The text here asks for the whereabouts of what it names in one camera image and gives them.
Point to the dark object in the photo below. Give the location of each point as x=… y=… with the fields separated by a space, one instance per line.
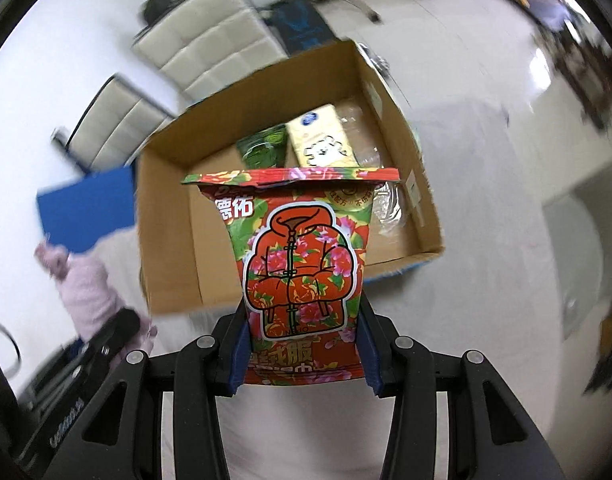
x=608 y=347

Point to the green packet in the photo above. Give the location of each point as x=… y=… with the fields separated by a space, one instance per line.
x=262 y=147

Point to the dark blurred furniture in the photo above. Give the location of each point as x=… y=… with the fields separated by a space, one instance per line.
x=578 y=55

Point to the large white padded seat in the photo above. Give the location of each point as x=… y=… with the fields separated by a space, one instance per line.
x=211 y=35

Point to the black and blue bag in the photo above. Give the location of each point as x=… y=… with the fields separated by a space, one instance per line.
x=301 y=22

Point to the black round object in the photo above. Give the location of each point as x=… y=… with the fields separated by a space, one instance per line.
x=156 y=7

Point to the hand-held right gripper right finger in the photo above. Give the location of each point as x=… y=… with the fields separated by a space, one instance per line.
x=371 y=357

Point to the clear plastic bag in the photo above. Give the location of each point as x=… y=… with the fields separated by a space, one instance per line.
x=388 y=205

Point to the pale yellow tissue packet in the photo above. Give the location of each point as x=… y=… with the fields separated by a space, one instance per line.
x=318 y=135

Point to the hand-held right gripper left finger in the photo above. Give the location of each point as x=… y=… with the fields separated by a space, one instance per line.
x=239 y=360

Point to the brown cardboard box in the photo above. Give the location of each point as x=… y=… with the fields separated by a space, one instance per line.
x=171 y=220

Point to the red floral snack packet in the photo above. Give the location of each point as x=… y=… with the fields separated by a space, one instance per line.
x=298 y=270

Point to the blue flat board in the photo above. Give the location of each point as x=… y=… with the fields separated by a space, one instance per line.
x=88 y=207

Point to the small white padded seat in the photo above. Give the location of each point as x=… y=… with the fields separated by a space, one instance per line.
x=118 y=120

